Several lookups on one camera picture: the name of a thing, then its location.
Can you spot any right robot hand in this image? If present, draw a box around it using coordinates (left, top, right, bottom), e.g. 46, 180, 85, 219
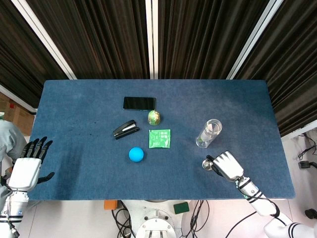
206, 151, 245, 182

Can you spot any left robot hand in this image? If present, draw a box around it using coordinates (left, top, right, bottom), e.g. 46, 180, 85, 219
6, 136, 55, 192

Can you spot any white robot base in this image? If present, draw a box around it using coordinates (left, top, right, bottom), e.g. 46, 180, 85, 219
123, 199, 191, 238

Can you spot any person in grey clothing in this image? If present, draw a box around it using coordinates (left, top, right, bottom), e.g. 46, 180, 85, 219
0, 119, 28, 199

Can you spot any clear plastic bottle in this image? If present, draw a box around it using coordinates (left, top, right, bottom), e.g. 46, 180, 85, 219
196, 119, 223, 149

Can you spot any cardboard box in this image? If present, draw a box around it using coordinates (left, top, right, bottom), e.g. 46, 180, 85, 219
0, 93, 35, 136

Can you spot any green block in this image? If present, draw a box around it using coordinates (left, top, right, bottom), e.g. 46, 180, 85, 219
173, 201, 190, 215

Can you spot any green sachet packet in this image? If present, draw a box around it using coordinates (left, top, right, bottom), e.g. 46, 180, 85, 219
148, 128, 171, 149

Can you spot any blue table cloth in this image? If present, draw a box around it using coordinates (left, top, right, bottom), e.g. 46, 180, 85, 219
24, 79, 297, 201

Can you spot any black power adapter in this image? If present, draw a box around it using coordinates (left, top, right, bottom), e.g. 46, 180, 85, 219
298, 160, 317, 170

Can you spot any green patterned cup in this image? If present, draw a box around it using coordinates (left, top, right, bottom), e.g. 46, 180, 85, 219
147, 110, 161, 125

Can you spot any blue ball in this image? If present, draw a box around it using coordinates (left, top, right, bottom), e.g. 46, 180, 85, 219
128, 147, 145, 163

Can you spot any black smartphone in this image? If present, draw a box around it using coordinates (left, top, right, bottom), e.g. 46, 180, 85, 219
122, 96, 157, 111

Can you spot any black stapler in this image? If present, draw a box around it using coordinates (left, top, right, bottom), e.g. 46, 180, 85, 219
112, 119, 140, 140

